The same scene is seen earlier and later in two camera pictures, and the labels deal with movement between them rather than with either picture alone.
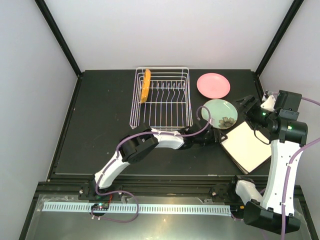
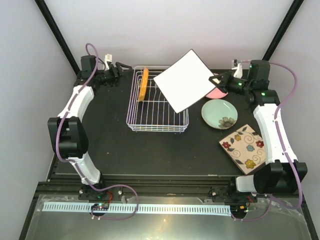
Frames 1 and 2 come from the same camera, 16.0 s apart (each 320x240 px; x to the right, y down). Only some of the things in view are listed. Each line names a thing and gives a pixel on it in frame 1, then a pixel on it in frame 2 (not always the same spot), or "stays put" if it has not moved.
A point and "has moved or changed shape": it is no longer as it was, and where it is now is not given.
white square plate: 247,148 → 185,81
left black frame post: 51,21 stays put
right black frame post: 283,28 stays put
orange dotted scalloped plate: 145,86 has moved or changed shape
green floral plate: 224,114 stays put
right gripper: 249,112 → 225,79
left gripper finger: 221,137 → 118,64
